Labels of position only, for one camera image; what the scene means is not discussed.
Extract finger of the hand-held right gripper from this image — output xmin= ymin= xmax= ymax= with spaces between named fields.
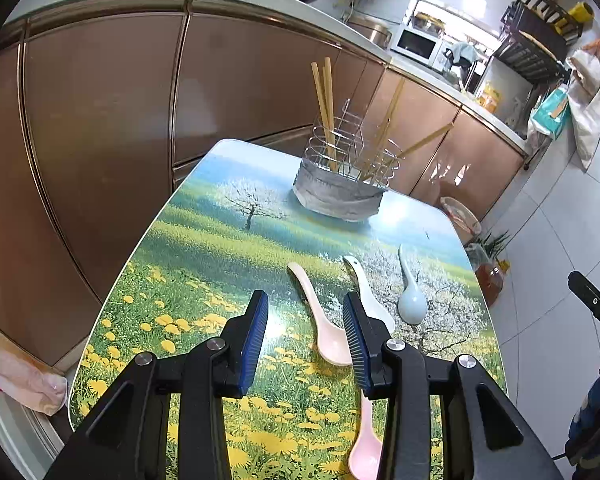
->
xmin=567 ymin=270 xmax=600 ymax=342

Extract green onions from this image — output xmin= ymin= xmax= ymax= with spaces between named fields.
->
xmin=479 ymin=229 xmax=512 ymax=262

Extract pink trash bin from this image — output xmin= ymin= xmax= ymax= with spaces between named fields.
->
xmin=439 ymin=195 xmax=483 ymax=247

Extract white microwave oven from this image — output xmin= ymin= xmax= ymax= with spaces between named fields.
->
xmin=389 ymin=24 xmax=444 ymax=67

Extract flower print table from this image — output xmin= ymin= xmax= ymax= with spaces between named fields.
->
xmin=67 ymin=139 xmax=508 ymax=480

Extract wire utensil holder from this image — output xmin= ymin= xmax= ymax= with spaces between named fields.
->
xmin=292 ymin=99 xmax=390 ymax=222

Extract black dish rack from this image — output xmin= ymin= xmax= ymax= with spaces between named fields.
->
xmin=491 ymin=0 xmax=582 ymax=87

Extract yellow bottle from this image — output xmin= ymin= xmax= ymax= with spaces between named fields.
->
xmin=479 ymin=81 xmax=502 ymax=114

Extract cooking oil bottle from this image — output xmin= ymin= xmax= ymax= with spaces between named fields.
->
xmin=474 ymin=259 xmax=507 ymax=309

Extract hanging plastic bags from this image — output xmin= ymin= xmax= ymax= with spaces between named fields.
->
xmin=564 ymin=34 xmax=600 ymax=172

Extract pink plastic spoon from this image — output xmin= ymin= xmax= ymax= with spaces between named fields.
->
xmin=347 ymin=389 xmax=384 ymax=479
xmin=286 ymin=261 xmax=355 ymax=367

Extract grey blue cloth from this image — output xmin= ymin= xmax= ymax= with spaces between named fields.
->
xmin=441 ymin=41 xmax=477 ymax=70

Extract person's right forearm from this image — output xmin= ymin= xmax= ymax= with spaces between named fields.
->
xmin=566 ymin=354 xmax=600 ymax=467

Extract yellow container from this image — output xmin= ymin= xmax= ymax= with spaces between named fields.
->
xmin=564 ymin=1 xmax=596 ymax=27

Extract light blue ceramic spoon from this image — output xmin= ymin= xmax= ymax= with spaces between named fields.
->
xmin=396 ymin=244 xmax=429 ymax=324

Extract teal bag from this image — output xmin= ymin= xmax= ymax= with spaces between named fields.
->
xmin=529 ymin=86 xmax=572 ymax=140

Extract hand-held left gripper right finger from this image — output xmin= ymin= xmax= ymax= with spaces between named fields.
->
xmin=342 ymin=291 xmax=563 ymax=480

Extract kitchen window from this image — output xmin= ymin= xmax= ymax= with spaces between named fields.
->
xmin=411 ymin=0 xmax=492 ymax=56

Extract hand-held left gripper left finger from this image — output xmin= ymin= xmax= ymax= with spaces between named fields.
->
xmin=45 ymin=290 xmax=270 ymax=480

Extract brown rice cooker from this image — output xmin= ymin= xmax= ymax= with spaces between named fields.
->
xmin=346 ymin=14 xmax=394 ymax=52

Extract white ceramic spoon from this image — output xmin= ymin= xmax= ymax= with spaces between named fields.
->
xmin=342 ymin=254 xmax=397 ymax=335

